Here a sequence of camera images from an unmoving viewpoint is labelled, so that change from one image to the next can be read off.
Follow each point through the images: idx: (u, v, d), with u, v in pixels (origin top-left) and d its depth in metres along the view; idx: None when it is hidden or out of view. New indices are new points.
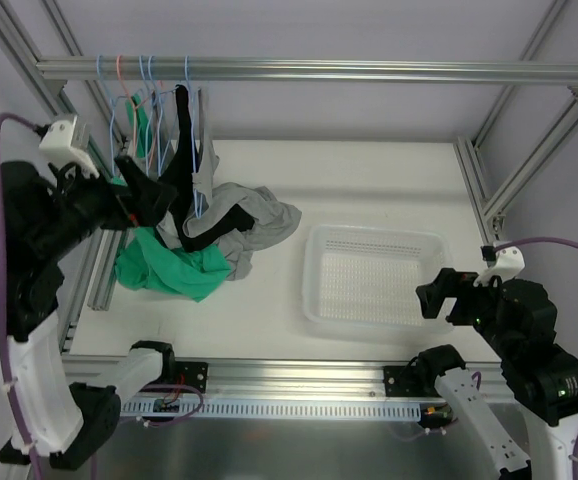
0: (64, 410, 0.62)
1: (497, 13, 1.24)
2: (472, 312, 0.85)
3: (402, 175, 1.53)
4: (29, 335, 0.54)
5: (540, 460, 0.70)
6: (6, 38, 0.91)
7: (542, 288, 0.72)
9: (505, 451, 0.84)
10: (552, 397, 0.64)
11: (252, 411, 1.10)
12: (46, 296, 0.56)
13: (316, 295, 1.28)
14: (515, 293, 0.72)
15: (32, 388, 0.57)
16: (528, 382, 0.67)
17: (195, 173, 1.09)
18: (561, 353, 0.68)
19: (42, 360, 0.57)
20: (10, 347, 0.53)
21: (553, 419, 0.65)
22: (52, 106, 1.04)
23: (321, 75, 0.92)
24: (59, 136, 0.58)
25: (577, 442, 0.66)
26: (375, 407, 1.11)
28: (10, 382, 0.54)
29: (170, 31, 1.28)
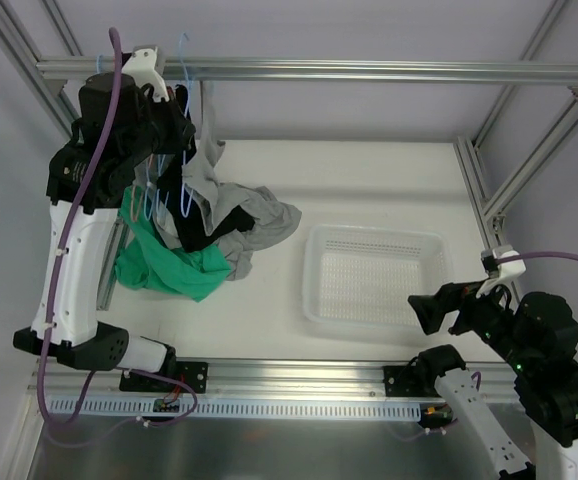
0: (87, 306, 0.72)
1: (497, 12, 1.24)
2: (477, 324, 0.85)
3: (403, 175, 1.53)
4: (95, 209, 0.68)
5: (545, 470, 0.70)
6: (5, 37, 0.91)
7: (564, 303, 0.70)
9: (504, 451, 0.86)
10: (568, 419, 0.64)
11: (252, 411, 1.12)
12: (118, 187, 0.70)
13: (316, 296, 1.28)
14: (537, 311, 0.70)
15: (76, 262, 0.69)
16: (543, 401, 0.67)
17: (185, 166, 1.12)
18: None
19: (90, 246, 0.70)
20: (76, 218, 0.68)
21: (566, 441, 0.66)
22: (51, 104, 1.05)
23: (322, 75, 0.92)
24: (144, 58, 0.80)
25: None
26: (375, 407, 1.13)
28: (63, 248, 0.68)
29: (170, 31, 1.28)
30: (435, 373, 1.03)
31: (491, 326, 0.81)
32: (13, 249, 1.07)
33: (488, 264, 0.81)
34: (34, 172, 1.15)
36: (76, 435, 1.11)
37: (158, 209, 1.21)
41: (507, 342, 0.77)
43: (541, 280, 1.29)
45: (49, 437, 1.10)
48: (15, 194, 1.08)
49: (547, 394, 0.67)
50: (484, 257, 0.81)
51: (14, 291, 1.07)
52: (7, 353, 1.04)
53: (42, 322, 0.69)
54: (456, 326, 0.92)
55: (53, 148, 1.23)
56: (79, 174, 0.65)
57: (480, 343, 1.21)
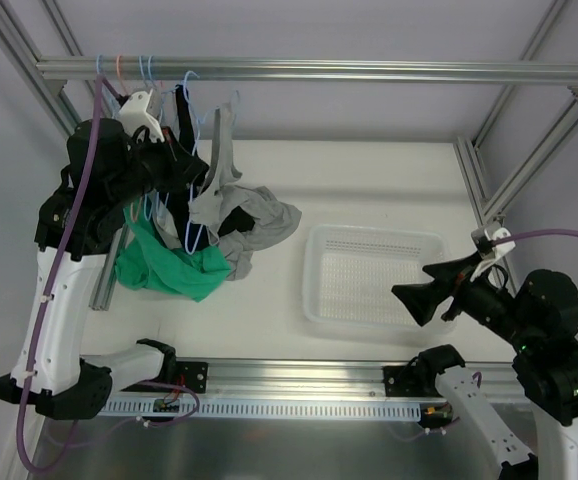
0: (71, 353, 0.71)
1: (497, 12, 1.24)
2: (474, 309, 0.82)
3: (403, 175, 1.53)
4: (82, 256, 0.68)
5: (548, 455, 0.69)
6: (5, 37, 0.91)
7: (567, 279, 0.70)
9: (505, 444, 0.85)
10: (567, 396, 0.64)
11: (252, 411, 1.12)
12: (107, 232, 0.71)
13: (316, 296, 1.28)
14: (543, 290, 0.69)
15: (60, 310, 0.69)
16: (541, 379, 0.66)
17: (193, 203, 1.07)
18: None
19: (76, 292, 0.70)
20: (61, 264, 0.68)
21: (567, 420, 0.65)
22: (52, 105, 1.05)
23: (322, 75, 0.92)
24: (138, 101, 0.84)
25: None
26: (373, 407, 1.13)
28: (48, 294, 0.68)
29: (170, 31, 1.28)
30: (435, 370, 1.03)
31: (490, 309, 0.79)
32: (14, 249, 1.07)
33: (481, 245, 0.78)
34: (35, 172, 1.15)
36: (76, 435, 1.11)
37: (158, 209, 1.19)
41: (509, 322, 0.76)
43: None
45: (49, 437, 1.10)
48: (16, 195, 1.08)
49: (546, 374, 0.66)
50: (477, 238, 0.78)
51: (14, 291, 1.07)
52: (7, 353, 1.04)
53: (23, 369, 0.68)
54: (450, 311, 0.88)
55: (53, 147, 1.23)
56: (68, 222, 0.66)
57: (480, 343, 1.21)
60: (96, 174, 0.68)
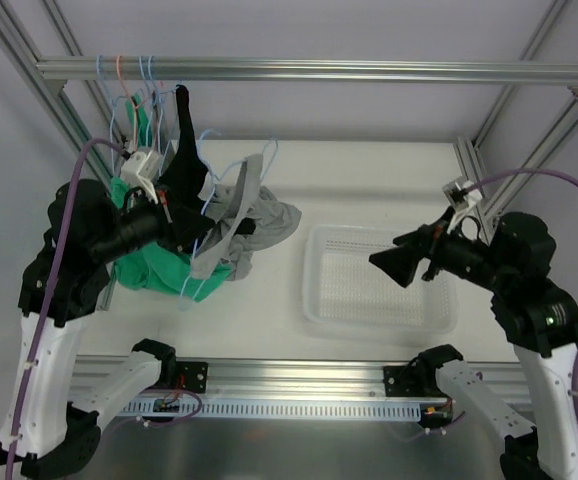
0: (57, 416, 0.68)
1: (496, 12, 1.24)
2: (451, 264, 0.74)
3: (404, 175, 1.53)
4: (65, 321, 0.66)
5: (541, 403, 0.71)
6: (5, 36, 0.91)
7: (537, 221, 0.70)
9: (508, 421, 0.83)
10: (541, 326, 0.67)
11: (252, 411, 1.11)
12: (90, 295, 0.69)
13: (316, 295, 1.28)
14: (515, 229, 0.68)
15: (45, 374, 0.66)
16: (517, 316, 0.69)
17: (194, 260, 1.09)
18: (551, 288, 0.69)
19: (62, 355, 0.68)
20: (45, 330, 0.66)
21: (545, 351, 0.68)
22: (51, 105, 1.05)
23: (322, 75, 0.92)
24: (135, 162, 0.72)
25: (573, 375, 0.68)
26: (371, 407, 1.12)
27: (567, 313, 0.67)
28: (32, 360, 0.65)
29: (169, 31, 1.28)
30: (433, 367, 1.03)
31: (468, 260, 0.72)
32: (14, 249, 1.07)
33: (453, 195, 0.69)
34: (35, 172, 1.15)
36: None
37: None
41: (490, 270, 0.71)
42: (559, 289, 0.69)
43: None
45: None
48: (15, 195, 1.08)
49: (522, 309, 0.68)
50: (447, 189, 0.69)
51: (15, 292, 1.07)
52: (7, 352, 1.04)
53: (7, 433, 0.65)
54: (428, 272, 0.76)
55: (53, 147, 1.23)
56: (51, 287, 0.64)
57: (480, 343, 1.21)
60: (77, 239, 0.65)
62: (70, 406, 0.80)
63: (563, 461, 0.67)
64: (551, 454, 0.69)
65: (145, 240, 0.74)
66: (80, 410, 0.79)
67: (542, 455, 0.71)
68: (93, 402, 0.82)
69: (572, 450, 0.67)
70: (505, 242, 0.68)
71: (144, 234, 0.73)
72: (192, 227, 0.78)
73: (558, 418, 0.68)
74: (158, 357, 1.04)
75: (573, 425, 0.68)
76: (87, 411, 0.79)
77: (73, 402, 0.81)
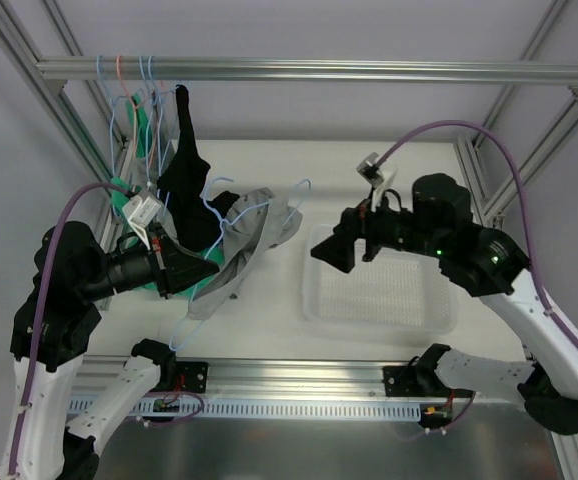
0: (55, 456, 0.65)
1: (497, 12, 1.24)
2: (385, 239, 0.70)
3: (403, 175, 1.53)
4: (57, 366, 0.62)
5: (529, 338, 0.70)
6: (4, 36, 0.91)
7: (444, 176, 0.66)
9: (512, 373, 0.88)
10: (490, 267, 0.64)
11: (252, 411, 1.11)
12: (82, 337, 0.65)
13: (316, 295, 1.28)
14: (432, 192, 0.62)
15: (40, 418, 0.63)
16: (470, 271, 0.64)
17: (194, 304, 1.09)
18: (482, 231, 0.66)
19: (56, 398, 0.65)
20: (36, 374, 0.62)
21: (506, 287, 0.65)
22: (51, 105, 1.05)
23: (322, 75, 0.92)
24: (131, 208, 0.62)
25: (540, 296, 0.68)
26: (375, 407, 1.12)
27: (503, 245, 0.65)
28: (25, 404, 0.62)
29: (169, 31, 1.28)
30: (427, 367, 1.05)
31: (399, 232, 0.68)
32: (14, 249, 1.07)
33: (367, 173, 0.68)
34: (35, 172, 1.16)
36: None
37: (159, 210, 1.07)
41: (421, 237, 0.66)
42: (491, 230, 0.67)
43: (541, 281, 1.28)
45: None
48: (15, 195, 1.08)
49: (470, 263, 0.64)
50: (359, 168, 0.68)
51: (15, 292, 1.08)
52: (7, 353, 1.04)
53: (5, 473, 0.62)
54: (368, 255, 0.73)
55: (53, 147, 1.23)
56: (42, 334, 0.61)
57: (480, 343, 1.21)
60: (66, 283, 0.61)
62: (67, 430, 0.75)
63: None
64: (562, 376, 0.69)
65: (137, 282, 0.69)
66: (77, 436, 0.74)
67: (556, 381, 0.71)
68: (91, 424, 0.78)
69: None
70: (423, 208, 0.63)
71: (136, 276, 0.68)
72: (188, 273, 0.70)
73: (551, 343, 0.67)
74: (155, 361, 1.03)
75: (565, 342, 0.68)
76: (84, 437, 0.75)
77: (70, 427, 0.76)
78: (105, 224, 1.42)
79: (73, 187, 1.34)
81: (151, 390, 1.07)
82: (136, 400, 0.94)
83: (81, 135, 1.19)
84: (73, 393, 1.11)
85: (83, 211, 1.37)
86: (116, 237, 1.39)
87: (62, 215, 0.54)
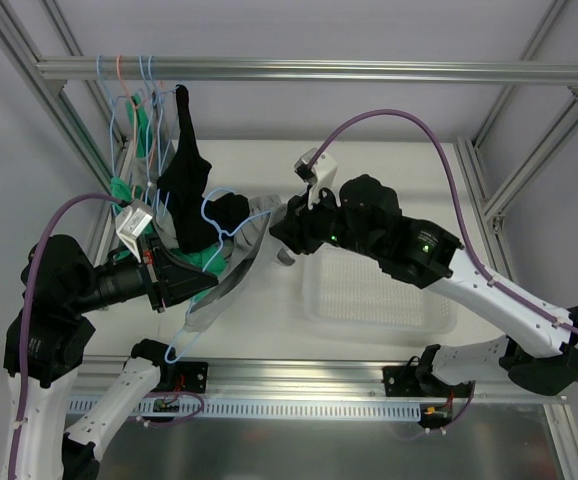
0: (55, 468, 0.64)
1: (497, 13, 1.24)
2: (320, 234, 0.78)
3: (403, 175, 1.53)
4: (51, 381, 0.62)
5: (490, 314, 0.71)
6: (4, 36, 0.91)
7: (367, 179, 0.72)
9: (492, 350, 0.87)
10: (426, 258, 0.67)
11: (252, 411, 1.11)
12: (77, 350, 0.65)
13: (316, 296, 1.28)
14: (358, 198, 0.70)
15: (36, 431, 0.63)
16: (408, 265, 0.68)
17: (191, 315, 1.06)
18: (412, 223, 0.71)
19: (52, 411, 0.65)
20: (30, 389, 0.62)
21: (447, 271, 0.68)
22: (51, 104, 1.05)
23: (321, 76, 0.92)
24: (123, 219, 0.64)
25: (480, 271, 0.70)
26: (376, 407, 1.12)
27: (432, 233, 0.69)
28: (21, 420, 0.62)
29: (170, 32, 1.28)
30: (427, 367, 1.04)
31: (331, 228, 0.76)
32: (15, 248, 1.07)
33: (303, 170, 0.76)
34: (35, 172, 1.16)
36: None
37: (158, 209, 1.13)
41: (351, 235, 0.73)
42: (418, 222, 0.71)
43: (539, 281, 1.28)
45: None
48: (15, 195, 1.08)
49: (407, 258, 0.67)
50: (296, 167, 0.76)
51: (15, 292, 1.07)
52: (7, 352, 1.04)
53: None
54: (306, 245, 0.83)
55: (53, 147, 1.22)
56: (34, 350, 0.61)
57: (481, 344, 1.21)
60: (56, 299, 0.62)
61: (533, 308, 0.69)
62: (67, 437, 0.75)
63: (540, 340, 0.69)
64: (528, 341, 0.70)
65: (130, 293, 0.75)
66: (76, 442, 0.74)
67: (524, 344, 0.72)
68: (91, 430, 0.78)
69: (536, 323, 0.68)
70: (354, 214, 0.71)
71: (129, 287, 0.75)
72: (179, 286, 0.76)
73: (504, 312, 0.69)
74: (155, 362, 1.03)
75: (519, 307, 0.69)
76: (83, 444, 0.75)
77: (70, 434, 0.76)
78: (105, 224, 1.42)
79: (73, 187, 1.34)
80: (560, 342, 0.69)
81: (151, 391, 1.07)
82: (137, 403, 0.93)
83: (81, 134, 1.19)
84: (73, 393, 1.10)
85: (83, 212, 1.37)
86: (116, 238, 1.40)
87: (44, 231, 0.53)
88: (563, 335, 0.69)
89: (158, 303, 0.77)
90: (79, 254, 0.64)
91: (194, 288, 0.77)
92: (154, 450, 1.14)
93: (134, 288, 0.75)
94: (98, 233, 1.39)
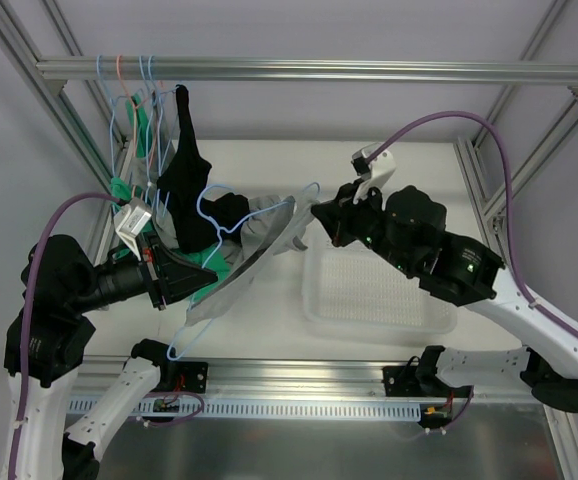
0: (55, 468, 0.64)
1: (497, 13, 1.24)
2: (356, 232, 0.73)
3: (403, 175, 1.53)
4: (51, 381, 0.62)
5: (529, 337, 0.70)
6: (4, 36, 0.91)
7: (416, 193, 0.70)
9: (511, 362, 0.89)
10: (470, 278, 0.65)
11: (252, 411, 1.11)
12: (77, 350, 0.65)
13: (316, 296, 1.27)
14: (409, 215, 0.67)
15: (36, 431, 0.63)
16: (451, 284, 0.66)
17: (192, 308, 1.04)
18: (453, 239, 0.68)
19: (52, 411, 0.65)
20: (30, 389, 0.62)
21: (489, 290, 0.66)
22: (51, 104, 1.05)
23: (322, 76, 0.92)
24: (121, 218, 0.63)
25: (522, 292, 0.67)
26: (375, 407, 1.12)
27: (476, 251, 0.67)
28: (21, 420, 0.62)
29: (171, 31, 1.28)
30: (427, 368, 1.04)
31: (369, 230, 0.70)
32: (15, 248, 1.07)
33: (358, 165, 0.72)
34: (35, 172, 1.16)
36: None
37: (158, 209, 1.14)
41: (387, 244, 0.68)
42: (460, 236, 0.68)
43: (539, 282, 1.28)
45: None
48: (15, 194, 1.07)
49: (450, 277, 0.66)
50: (354, 158, 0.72)
51: (15, 291, 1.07)
52: None
53: None
54: (338, 241, 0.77)
55: (53, 147, 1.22)
56: (35, 350, 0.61)
57: (480, 343, 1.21)
60: (55, 299, 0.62)
61: (572, 331, 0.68)
62: (67, 437, 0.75)
63: None
64: (564, 363, 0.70)
65: (130, 292, 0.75)
66: (76, 442, 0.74)
67: (556, 365, 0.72)
68: (91, 430, 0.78)
69: (574, 347, 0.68)
70: (398, 227, 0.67)
71: (129, 287, 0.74)
72: (179, 282, 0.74)
73: (546, 337, 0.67)
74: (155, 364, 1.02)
75: (559, 331, 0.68)
76: (83, 443, 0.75)
77: (70, 434, 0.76)
78: (105, 224, 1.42)
79: (73, 187, 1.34)
80: None
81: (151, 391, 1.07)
82: (137, 403, 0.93)
83: (81, 133, 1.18)
84: (73, 393, 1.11)
85: (83, 211, 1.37)
86: (116, 237, 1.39)
87: (43, 231, 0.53)
88: None
89: (158, 300, 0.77)
90: (79, 254, 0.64)
91: (194, 284, 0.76)
92: (153, 450, 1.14)
93: (135, 286, 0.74)
94: (98, 233, 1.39)
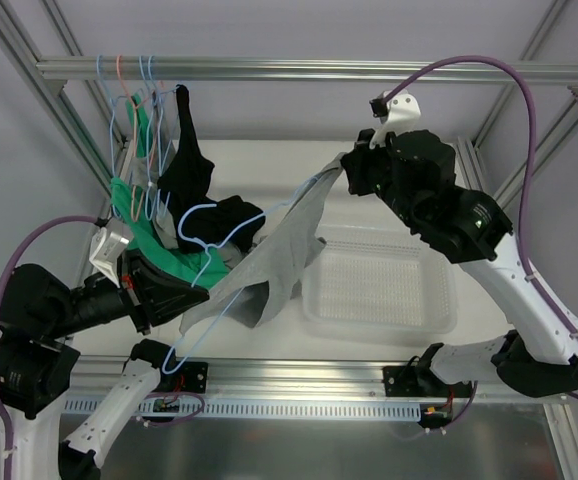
0: None
1: (498, 13, 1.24)
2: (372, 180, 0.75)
3: None
4: (36, 412, 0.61)
5: (516, 311, 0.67)
6: (5, 37, 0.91)
7: (428, 135, 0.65)
9: (488, 349, 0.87)
10: (475, 233, 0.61)
11: (252, 411, 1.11)
12: (61, 379, 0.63)
13: (316, 296, 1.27)
14: (414, 151, 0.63)
15: (26, 458, 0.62)
16: (452, 235, 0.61)
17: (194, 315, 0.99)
18: (464, 193, 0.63)
19: (42, 436, 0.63)
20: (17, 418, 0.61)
21: (490, 252, 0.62)
22: (51, 103, 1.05)
23: (323, 75, 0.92)
24: None
25: (523, 262, 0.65)
26: (375, 407, 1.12)
27: (487, 208, 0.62)
28: (11, 449, 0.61)
29: (171, 32, 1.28)
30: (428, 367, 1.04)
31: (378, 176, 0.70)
32: (16, 249, 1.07)
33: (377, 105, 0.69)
34: (35, 172, 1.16)
36: None
37: (158, 209, 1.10)
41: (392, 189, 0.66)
42: (471, 192, 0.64)
43: None
45: None
48: (14, 194, 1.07)
49: (453, 228, 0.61)
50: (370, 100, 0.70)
51: None
52: None
53: None
54: (356, 188, 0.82)
55: (52, 147, 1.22)
56: (15, 383, 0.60)
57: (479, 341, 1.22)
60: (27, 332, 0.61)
61: (561, 314, 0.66)
62: (67, 445, 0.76)
63: (554, 348, 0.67)
64: (541, 345, 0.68)
65: (112, 316, 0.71)
66: (76, 451, 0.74)
67: (531, 347, 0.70)
68: (90, 438, 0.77)
69: (556, 330, 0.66)
70: (403, 167, 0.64)
71: (109, 311, 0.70)
72: (165, 304, 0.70)
73: (531, 310, 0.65)
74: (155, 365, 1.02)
75: (546, 308, 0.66)
76: (83, 452, 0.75)
77: (70, 442, 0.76)
78: None
79: (73, 186, 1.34)
80: (571, 353, 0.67)
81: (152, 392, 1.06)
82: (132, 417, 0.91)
83: (81, 133, 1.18)
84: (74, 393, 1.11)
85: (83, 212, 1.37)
86: None
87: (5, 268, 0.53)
88: (576, 347, 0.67)
89: (143, 326, 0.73)
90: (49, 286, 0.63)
91: (182, 305, 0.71)
92: (153, 450, 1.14)
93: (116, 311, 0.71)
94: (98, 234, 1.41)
